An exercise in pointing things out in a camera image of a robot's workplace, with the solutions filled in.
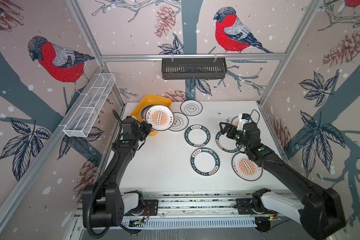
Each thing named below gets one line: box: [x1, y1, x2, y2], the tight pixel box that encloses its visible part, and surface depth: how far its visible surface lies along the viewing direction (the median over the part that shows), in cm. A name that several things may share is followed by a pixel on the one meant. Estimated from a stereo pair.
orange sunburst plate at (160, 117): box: [145, 104, 175, 131], surface depth 91 cm
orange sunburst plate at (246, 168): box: [231, 152, 263, 182], surface depth 87 cm
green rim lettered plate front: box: [190, 147, 221, 177], surface depth 91 cm
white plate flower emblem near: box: [169, 112, 189, 132], surface depth 112 cm
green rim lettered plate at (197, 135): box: [184, 124, 211, 148], surface depth 103 cm
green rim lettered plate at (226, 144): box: [215, 131, 242, 153], surface depth 94 cm
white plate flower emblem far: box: [180, 99, 203, 117], surface depth 120 cm
